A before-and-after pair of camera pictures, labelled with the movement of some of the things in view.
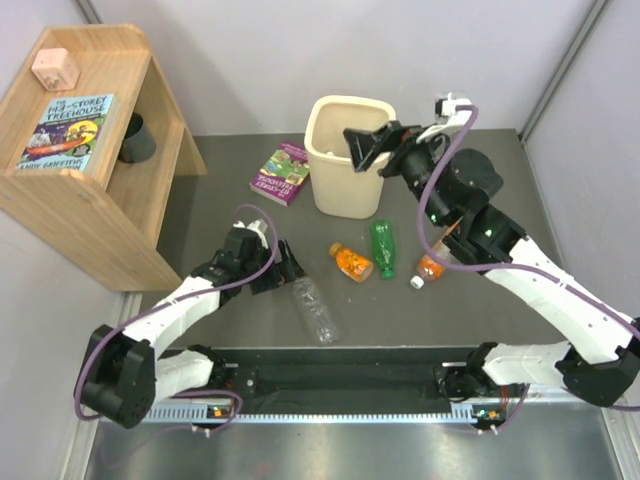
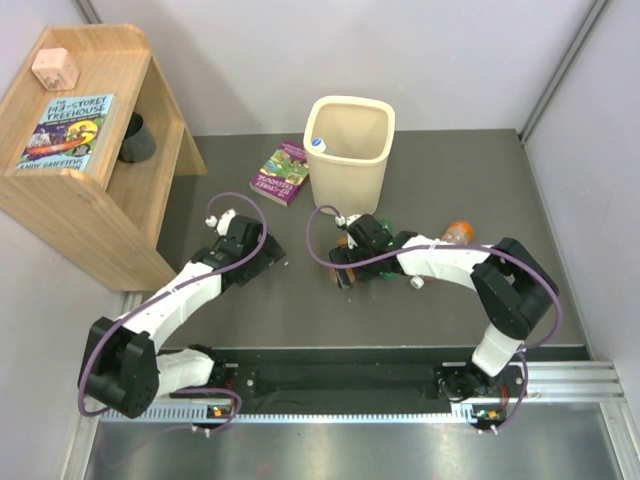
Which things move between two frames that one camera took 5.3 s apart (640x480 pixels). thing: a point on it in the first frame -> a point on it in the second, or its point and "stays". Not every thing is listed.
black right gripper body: (411, 161) -> (346, 255)
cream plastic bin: (341, 192) stays
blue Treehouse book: (69, 133) stays
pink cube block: (55, 69) stays
